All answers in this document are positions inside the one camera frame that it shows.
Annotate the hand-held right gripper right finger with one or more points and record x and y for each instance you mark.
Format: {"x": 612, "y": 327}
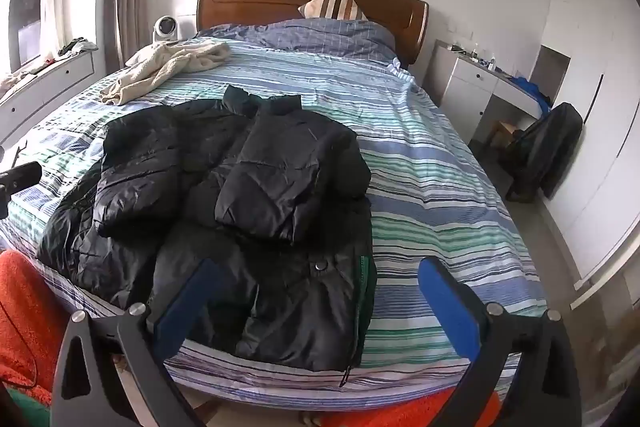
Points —
{"x": 449, "y": 307}

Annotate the black backpack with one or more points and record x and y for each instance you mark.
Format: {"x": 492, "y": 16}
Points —
{"x": 550, "y": 152}

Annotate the white bedside table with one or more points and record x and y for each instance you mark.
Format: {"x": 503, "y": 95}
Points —
{"x": 186, "y": 26}

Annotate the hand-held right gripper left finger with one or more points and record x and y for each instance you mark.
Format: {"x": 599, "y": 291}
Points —
{"x": 186, "y": 307}

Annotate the small toiletry bottles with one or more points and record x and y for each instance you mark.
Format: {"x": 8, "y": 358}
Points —
{"x": 475, "y": 54}

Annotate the wooden stool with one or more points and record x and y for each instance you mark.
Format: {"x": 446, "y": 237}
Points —
{"x": 502, "y": 132}

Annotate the black puffer jacket green lining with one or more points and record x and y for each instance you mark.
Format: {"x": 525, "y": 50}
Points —
{"x": 275, "y": 167}

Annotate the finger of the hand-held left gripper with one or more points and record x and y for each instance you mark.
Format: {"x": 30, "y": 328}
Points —
{"x": 22, "y": 177}

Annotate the white desk with drawers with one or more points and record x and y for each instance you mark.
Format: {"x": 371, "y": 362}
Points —
{"x": 467, "y": 87}

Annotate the bed with striped sheet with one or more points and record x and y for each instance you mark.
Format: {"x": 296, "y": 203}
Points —
{"x": 430, "y": 187}

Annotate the window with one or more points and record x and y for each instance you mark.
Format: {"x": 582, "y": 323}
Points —
{"x": 22, "y": 7}

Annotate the white wardrobe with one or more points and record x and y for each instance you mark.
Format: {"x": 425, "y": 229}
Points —
{"x": 595, "y": 117}

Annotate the white window drawer cabinet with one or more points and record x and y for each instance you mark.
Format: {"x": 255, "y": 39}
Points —
{"x": 45, "y": 82}

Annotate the beige fleece blanket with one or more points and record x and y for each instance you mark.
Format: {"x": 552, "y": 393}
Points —
{"x": 160, "y": 64}

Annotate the wooden headboard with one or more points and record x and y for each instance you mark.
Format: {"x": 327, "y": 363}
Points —
{"x": 240, "y": 2}

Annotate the dark clutter on sill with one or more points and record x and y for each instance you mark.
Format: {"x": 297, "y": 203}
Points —
{"x": 70, "y": 47}

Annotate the blue cloth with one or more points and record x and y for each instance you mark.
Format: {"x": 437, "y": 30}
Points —
{"x": 535, "y": 92}

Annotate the striped pillow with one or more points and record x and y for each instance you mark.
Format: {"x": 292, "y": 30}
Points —
{"x": 332, "y": 6}

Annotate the small white fan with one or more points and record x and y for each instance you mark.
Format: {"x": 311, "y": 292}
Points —
{"x": 164, "y": 28}

